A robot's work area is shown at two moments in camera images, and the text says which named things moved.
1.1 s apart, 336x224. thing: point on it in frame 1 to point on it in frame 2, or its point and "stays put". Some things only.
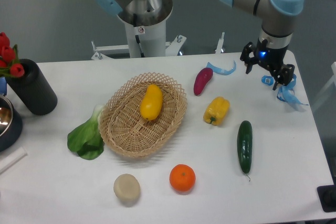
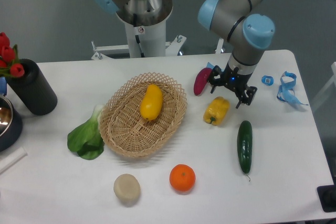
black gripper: x=271 y=59 to x=235 y=80
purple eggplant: x=202 y=76 stays put
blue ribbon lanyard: x=286 y=93 stays put
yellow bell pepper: x=217 y=110 stays put
